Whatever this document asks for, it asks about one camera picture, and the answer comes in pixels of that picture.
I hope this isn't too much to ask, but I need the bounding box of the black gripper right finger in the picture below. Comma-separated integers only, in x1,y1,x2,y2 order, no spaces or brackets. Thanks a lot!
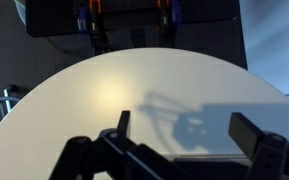
228,112,289,180

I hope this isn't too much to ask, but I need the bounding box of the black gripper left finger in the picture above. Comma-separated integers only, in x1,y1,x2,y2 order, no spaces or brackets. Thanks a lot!
48,110,185,180

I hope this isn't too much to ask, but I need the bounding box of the grey stool base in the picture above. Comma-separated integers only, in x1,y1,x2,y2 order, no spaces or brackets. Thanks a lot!
0,84,28,116

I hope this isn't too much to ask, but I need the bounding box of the blue and orange clamp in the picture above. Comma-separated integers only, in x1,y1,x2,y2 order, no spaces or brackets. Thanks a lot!
76,0,110,54
156,0,182,48

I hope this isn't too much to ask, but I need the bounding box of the black pegboard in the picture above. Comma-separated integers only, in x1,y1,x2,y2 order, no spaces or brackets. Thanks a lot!
25,0,242,38

